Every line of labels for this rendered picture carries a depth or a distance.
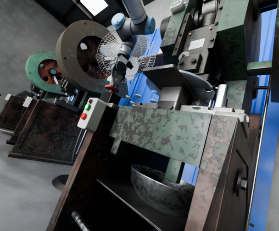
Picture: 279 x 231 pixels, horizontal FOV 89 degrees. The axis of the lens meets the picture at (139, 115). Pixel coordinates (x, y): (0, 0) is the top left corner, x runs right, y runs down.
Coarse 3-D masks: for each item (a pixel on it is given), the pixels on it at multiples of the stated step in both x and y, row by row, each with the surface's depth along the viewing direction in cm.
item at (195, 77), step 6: (180, 72) 48; (186, 72) 48; (186, 78) 51; (192, 78) 49; (198, 78) 48; (150, 84) 65; (192, 84) 53; (198, 84) 52; (204, 84) 50; (210, 84) 50; (156, 90) 69; (198, 90) 56; (204, 90) 54; (198, 96) 60; (204, 96) 58; (210, 96) 57; (204, 102) 64
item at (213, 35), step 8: (224, 0) 65; (216, 16) 65; (184, 24) 76; (192, 24) 81; (216, 24) 63; (184, 32) 75; (184, 40) 76; (216, 40) 62; (176, 48) 73; (208, 48) 61; (216, 48) 63; (176, 56) 73; (216, 56) 64; (216, 64) 68
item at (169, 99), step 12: (144, 72) 54; (156, 72) 51; (168, 72) 49; (156, 84) 60; (168, 84) 57; (180, 84) 53; (168, 96) 57; (180, 96) 54; (192, 96) 59; (156, 108) 58; (168, 108) 54
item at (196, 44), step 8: (192, 32) 75; (200, 32) 72; (208, 32) 69; (192, 40) 73; (200, 40) 70; (208, 40) 67; (184, 48) 74; (192, 48) 71; (200, 48) 68; (184, 56) 68; (192, 56) 65; (200, 56) 63; (208, 56) 64; (184, 64) 66; (192, 64) 63; (200, 64) 64; (208, 64) 65; (192, 72) 65; (200, 72) 63; (208, 72) 66
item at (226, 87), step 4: (224, 84) 49; (220, 88) 49; (224, 88) 48; (228, 88) 49; (220, 92) 48; (224, 92) 48; (216, 96) 49; (220, 96) 48; (224, 96) 47; (216, 100) 48; (220, 100) 47; (224, 100) 47; (216, 104) 48; (220, 104) 47; (224, 104) 48
